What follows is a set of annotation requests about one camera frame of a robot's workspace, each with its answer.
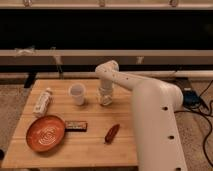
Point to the dark chocolate bar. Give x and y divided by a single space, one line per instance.
76 126

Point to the white sponge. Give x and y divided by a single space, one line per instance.
105 100

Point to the blue power adapter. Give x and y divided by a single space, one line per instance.
190 98

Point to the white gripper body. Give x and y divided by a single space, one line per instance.
106 86

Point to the wooden table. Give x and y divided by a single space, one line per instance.
78 149

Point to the white plastic bottle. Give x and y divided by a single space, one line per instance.
42 103

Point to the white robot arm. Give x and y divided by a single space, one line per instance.
154 103

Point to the white plastic cup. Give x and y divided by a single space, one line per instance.
77 92

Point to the brown sausage toy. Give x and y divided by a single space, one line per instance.
111 133

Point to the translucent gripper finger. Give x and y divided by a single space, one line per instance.
111 97
99 96

